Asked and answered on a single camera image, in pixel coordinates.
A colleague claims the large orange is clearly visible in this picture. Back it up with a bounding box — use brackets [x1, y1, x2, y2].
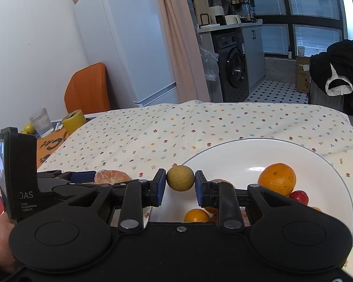
[204, 177, 237, 215]
[257, 163, 297, 197]

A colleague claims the peeled grapefruit half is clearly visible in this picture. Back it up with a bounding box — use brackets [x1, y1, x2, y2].
[94, 169, 131, 185]

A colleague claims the brown longan fruit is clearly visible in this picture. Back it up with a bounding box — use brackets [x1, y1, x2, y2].
[166, 165, 194, 192]

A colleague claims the red strawberry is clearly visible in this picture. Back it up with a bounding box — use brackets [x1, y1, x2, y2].
[289, 190, 309, 206]

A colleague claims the peeled grapefruit segment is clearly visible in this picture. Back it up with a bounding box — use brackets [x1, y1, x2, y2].
[240, 207, 251, 227]

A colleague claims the person's left hand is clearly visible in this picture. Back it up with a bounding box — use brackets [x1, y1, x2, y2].
[0, 213, 18, 273]

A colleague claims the orange cat placemat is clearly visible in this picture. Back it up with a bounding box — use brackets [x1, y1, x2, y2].
[37, 128, 69, 168]

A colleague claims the floral white tablecloth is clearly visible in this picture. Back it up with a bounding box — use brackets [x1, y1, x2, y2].
[39, 101, 353, 276]

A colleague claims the yellow tape roll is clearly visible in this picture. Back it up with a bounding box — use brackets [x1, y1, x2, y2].
[62, 110, 87, 135]

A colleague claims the green apple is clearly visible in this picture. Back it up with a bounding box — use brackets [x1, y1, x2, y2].
[23, 123, 36, 134]

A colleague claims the clear drinking glass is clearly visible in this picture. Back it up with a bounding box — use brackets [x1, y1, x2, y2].
[29, 108, 54, 138]

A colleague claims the orange chair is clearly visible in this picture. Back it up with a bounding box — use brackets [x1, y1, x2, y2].
[64, 63, 110, 115]

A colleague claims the white plate blue rim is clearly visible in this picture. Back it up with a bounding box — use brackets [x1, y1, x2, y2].
[148, 137, 353, 241]

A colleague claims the pink curtain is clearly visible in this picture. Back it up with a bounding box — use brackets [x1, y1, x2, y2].
[158, 0, 210, 102]

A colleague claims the grey washing machine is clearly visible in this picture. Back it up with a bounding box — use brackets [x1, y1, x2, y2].
[212, 30, 249, 102]

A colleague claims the cardboard box on floor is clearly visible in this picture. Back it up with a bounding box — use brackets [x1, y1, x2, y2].
[296, 56, 311, 94]

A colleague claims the white refrigerator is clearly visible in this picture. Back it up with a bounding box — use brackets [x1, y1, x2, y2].
[74, 0, 179, 108]

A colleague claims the black jacket on chair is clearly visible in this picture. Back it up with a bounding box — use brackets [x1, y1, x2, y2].
[309, 39, 353, 116]

